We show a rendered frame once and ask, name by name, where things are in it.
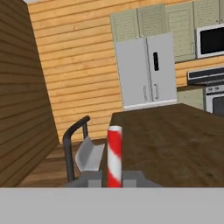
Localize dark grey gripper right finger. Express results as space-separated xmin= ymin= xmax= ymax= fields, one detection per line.
xmin=122 ymin=170 xmax=163 ymax=188

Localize silver double-door fridge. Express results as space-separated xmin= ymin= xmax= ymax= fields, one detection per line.
xmin=114 ymin=31 xmax=179 ymax=112

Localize pale green wall cupboards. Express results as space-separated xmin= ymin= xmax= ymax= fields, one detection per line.
xmin=109 ymin=0 xmax=224 ymax=64

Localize silver stove with oven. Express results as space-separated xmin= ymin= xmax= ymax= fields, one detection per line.
xmin=186 ymin=66 xmax=224 ymax=118

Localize white microwave oven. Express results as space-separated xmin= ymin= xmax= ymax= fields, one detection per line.
xmin=194 ymin=23 xmax=224 ymax=60

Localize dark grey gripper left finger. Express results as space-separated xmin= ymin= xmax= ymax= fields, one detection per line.
xmin=64 ymin=170 xmax=103 ymax=188

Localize pale green base cupboard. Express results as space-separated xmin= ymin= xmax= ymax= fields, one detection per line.
xmin=176 ymin=87 xmax=206 ymax=111

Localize red and white striped straw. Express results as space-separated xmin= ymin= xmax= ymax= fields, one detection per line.
xmin=107 ymin=125 xmax=123 ymax=188

